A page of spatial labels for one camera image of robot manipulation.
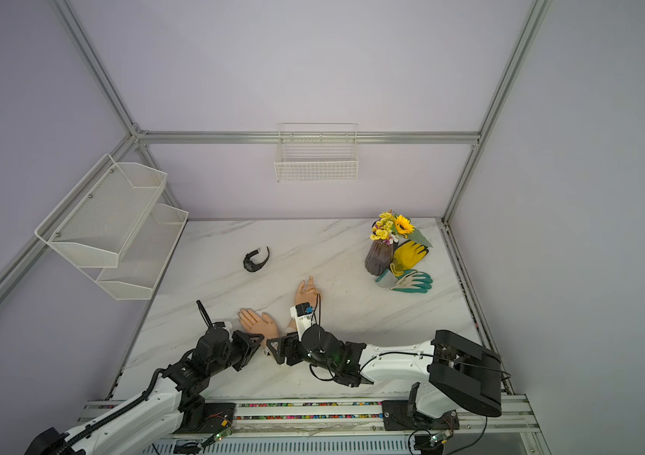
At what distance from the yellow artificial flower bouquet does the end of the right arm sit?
1.17 ft

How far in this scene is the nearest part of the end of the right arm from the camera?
594mm

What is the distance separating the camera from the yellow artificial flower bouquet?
2.80 ft
